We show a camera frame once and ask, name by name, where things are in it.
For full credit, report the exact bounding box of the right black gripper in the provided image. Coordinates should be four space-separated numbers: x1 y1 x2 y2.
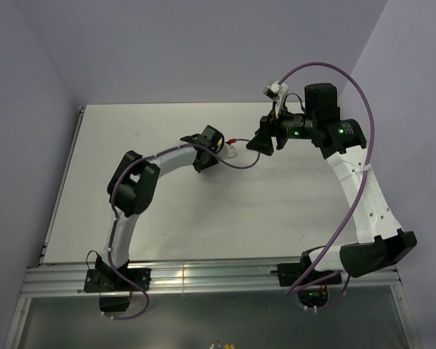
246 101 318 156

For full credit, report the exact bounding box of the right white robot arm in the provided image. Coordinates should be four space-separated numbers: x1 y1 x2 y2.
247 82 417 284

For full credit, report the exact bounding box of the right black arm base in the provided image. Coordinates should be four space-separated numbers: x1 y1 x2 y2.
272 260 342 306

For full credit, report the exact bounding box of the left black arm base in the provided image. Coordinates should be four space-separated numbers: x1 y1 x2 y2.
83 268 151 313

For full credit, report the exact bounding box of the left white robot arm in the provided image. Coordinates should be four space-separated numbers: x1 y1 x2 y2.
87 126 225 290

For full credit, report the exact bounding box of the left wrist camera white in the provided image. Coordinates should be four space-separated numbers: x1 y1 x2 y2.
217 143 237 160

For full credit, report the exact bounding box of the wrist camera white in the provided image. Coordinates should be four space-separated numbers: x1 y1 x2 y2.
217 143 237 160
263 81 289 118

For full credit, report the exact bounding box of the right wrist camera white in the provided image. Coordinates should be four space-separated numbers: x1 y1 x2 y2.
263 81 289 118

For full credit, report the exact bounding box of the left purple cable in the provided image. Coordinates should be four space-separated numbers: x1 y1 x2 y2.
108 137 262 321

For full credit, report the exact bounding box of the aluminium rail frame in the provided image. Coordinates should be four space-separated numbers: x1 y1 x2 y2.
5 103 422 348

